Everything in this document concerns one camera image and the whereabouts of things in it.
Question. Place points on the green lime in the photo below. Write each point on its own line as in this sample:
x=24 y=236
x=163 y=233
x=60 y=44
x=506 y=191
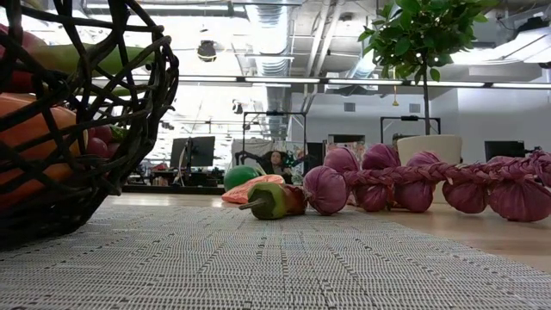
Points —
x=239 y=176

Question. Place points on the red green chili pepper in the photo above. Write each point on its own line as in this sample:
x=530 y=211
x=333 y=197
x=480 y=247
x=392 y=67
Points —
x=271 y=200

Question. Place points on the purple onion braid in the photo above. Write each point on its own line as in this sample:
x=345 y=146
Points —
x=327 y=191

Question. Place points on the purple grape bunch with leaf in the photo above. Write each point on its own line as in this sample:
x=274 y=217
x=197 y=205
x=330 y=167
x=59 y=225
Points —
x=97 y=146

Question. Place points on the green cucumber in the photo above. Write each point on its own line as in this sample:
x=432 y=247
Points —
x=101 y=62

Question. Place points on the orange round fruit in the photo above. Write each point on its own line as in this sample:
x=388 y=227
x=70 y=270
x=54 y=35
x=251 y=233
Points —
x=26 y=129

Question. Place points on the dark wicker basket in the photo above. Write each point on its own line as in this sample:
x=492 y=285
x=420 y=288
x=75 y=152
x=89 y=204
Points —
x=51 y=224

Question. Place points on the person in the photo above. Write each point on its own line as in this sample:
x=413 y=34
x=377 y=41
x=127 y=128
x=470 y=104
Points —
x=275 y=163

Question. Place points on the long ceiling light strip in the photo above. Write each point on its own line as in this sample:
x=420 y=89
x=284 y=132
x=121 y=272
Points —
x=280 y=80

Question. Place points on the black computer monitor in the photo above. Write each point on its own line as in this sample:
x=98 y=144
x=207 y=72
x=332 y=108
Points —
x=198 y=150
x=503 y=150

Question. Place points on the grey woven placemat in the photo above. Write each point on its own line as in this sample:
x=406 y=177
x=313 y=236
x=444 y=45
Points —
x=258 y=267

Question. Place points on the black hanging ceiling lamp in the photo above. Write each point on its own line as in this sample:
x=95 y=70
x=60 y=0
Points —
x=206 y=51

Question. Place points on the cream plant pot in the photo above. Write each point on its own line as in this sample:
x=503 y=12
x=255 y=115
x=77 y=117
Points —
x=430 y=146

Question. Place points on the green leafy potted tree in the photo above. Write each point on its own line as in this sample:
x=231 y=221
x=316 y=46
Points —
x=413 y=39

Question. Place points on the black metal rig frame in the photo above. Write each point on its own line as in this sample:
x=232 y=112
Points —
x=275 y=113
x=409 y=117

